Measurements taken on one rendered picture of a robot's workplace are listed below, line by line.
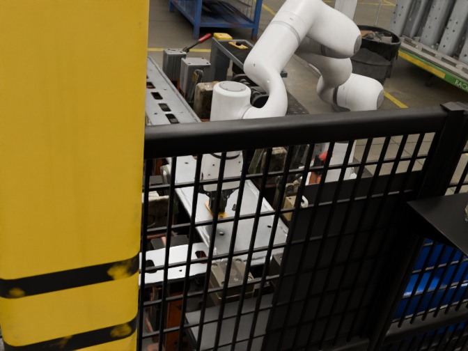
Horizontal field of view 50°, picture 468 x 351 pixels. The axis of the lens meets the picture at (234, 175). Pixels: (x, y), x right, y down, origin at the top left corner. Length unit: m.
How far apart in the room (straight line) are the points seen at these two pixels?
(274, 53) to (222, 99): 0.19
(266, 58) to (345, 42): 0.29
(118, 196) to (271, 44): 0.92
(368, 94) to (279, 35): 0.60
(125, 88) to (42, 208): 0.09
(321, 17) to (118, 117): 1.09
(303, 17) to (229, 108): 0.32
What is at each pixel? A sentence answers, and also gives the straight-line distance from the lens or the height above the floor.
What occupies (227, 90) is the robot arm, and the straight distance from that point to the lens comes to 1.10.
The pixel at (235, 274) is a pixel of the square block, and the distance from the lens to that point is 1.04.
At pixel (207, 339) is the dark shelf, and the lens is 0.95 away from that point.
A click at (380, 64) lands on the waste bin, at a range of 4.43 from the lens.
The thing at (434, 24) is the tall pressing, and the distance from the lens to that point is 6.26.
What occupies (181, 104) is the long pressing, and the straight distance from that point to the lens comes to 1.86.
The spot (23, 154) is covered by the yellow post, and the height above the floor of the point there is 1.60.
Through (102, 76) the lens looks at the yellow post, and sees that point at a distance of 0.29.
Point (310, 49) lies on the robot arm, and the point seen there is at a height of 1.35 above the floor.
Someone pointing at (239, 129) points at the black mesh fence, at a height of 1.55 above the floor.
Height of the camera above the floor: 1.75
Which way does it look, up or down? 31 degrees down
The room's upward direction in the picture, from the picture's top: 8 degrees clockwise
